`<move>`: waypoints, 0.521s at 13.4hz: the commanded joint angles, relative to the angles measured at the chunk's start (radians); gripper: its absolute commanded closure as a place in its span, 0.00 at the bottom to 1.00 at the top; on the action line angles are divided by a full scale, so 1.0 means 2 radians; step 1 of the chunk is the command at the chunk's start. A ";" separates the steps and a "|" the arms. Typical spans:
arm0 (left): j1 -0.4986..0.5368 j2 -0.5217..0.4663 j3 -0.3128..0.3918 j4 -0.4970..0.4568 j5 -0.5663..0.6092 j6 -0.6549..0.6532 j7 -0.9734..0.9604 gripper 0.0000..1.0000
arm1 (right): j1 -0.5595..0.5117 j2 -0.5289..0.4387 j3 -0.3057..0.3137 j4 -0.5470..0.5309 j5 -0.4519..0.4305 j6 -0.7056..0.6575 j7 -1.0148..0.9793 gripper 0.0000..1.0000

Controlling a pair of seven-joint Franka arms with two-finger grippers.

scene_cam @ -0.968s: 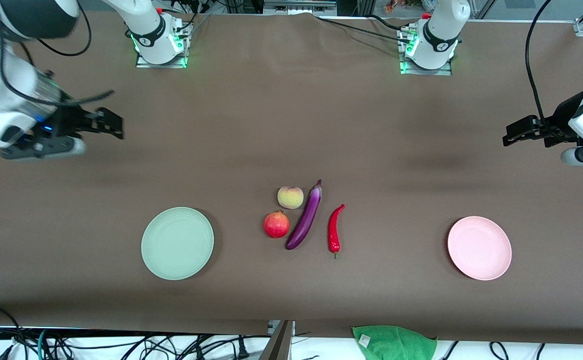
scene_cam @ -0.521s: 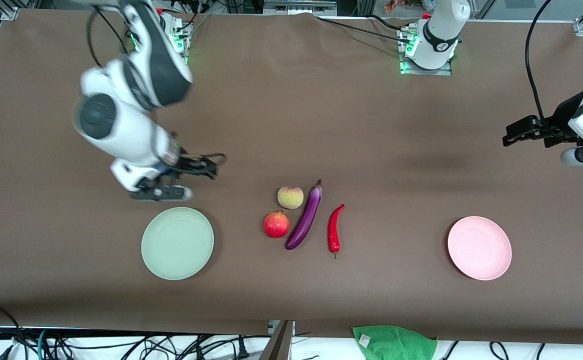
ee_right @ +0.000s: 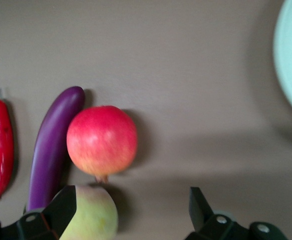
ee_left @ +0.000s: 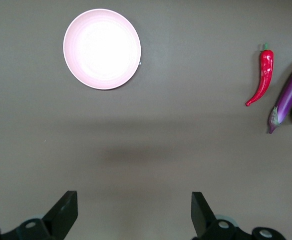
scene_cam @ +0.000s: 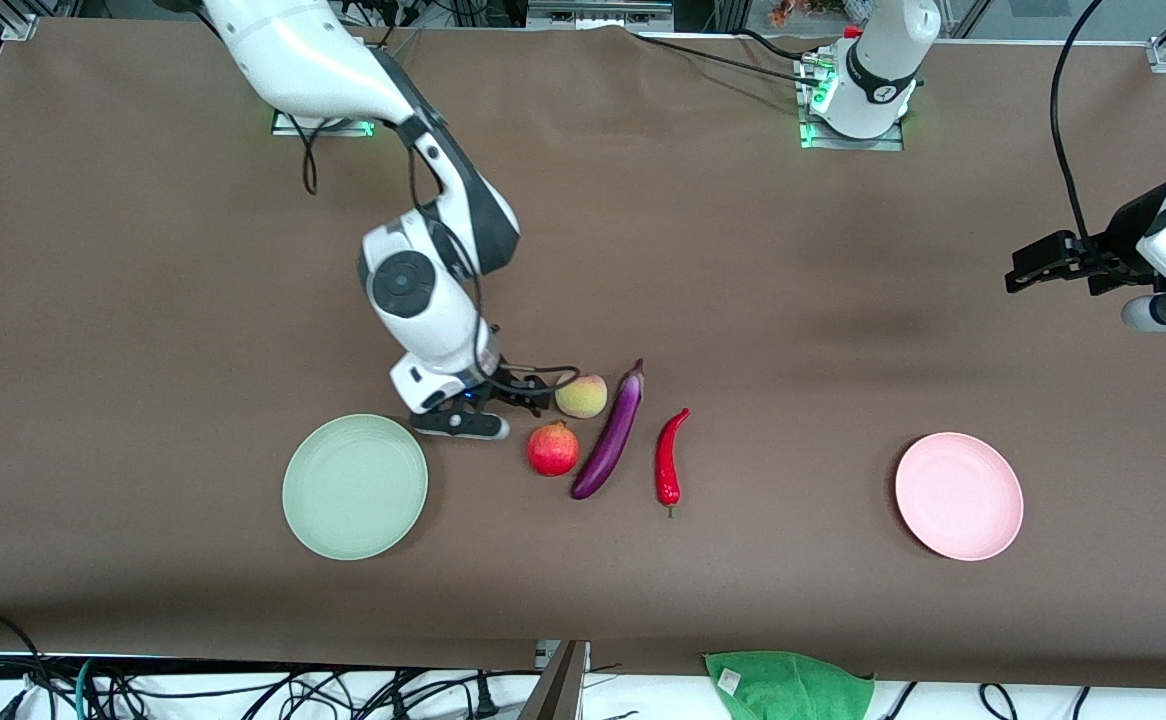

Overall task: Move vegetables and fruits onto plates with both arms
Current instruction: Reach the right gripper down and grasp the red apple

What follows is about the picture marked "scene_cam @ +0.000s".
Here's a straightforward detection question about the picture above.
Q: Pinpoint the yellow-pink peach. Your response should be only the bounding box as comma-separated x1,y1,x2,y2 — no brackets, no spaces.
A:
554,373,609,420

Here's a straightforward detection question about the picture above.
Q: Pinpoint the red pomegranate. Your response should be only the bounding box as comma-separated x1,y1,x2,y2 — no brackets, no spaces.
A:
526,421,581,478

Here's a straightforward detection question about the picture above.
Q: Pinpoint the purple eggplant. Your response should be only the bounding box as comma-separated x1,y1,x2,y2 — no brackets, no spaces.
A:
570,358,647,501

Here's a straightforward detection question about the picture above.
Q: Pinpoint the red chili pepper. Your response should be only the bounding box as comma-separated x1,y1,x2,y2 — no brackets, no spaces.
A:
654,407,692,518

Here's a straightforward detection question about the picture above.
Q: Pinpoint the pale green plate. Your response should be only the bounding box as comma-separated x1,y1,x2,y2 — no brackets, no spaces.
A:
282,414,430,561

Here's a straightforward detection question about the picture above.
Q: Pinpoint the brown table cover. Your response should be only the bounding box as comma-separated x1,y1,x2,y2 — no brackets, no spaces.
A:
0,18,1166,691

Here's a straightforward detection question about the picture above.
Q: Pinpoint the pink plate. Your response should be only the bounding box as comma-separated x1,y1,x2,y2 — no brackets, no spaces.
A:
894,432,1025,562

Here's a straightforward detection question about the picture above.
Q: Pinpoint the grey metal box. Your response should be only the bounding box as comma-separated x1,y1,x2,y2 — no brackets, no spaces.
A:
526,0,675,32

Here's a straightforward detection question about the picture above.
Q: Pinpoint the green cloth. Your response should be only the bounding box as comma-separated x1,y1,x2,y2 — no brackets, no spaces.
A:
703,650,876,720

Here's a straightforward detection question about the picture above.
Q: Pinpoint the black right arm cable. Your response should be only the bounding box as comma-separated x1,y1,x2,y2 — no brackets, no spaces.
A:
286,108,584,401

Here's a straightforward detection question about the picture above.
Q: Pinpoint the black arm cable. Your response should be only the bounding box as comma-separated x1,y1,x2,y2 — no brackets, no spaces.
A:
1048,0,1144,273
286,108,584,401

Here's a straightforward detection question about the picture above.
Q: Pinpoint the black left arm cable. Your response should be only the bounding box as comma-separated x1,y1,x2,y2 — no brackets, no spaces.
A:
1048,0,1144,273

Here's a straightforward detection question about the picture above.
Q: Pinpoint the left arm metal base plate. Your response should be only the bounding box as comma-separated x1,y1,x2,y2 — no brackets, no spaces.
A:
797,55,906,152

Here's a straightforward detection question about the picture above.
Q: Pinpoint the dark metal post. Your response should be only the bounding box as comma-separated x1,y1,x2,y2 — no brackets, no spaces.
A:
518,640,590,720

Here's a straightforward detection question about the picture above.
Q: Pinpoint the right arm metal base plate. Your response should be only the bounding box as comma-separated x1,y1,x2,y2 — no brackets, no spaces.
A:
271,108,377,138

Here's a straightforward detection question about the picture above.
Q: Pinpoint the short black cable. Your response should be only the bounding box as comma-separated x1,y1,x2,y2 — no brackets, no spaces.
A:
738,27,820,61

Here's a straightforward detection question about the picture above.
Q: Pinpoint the long black cable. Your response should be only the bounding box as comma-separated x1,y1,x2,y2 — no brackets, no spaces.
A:
633,32,816,81

